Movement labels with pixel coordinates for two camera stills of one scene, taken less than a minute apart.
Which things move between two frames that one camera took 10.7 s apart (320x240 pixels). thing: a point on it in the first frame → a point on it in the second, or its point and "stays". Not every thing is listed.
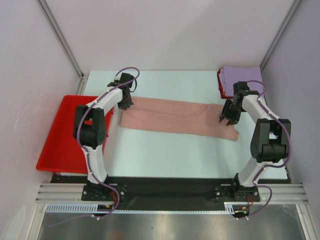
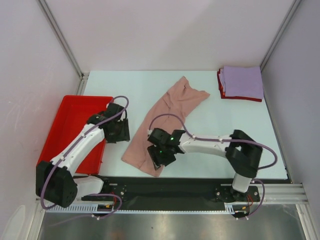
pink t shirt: x=196 y=119 → x=177 y=100
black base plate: x=166 y=189 stays
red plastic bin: x=62 y=153 stays
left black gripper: x=126 y=105 → x=124 y=136
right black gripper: x=231 y=113 → x=158 y=157
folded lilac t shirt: x=233 y=74 stays
